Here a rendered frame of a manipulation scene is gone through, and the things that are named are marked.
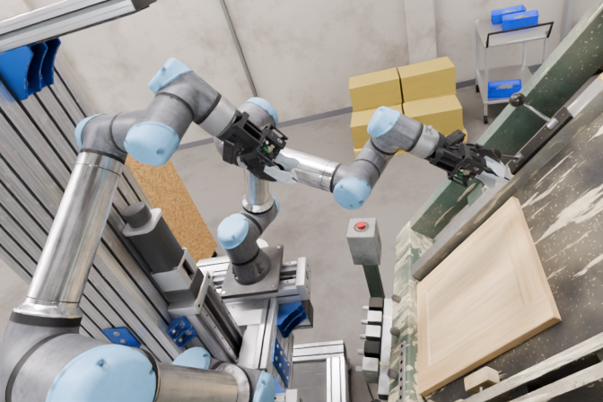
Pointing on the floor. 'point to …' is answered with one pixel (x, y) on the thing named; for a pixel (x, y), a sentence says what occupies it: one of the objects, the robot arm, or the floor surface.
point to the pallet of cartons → (392, 98)
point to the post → (373, 281)
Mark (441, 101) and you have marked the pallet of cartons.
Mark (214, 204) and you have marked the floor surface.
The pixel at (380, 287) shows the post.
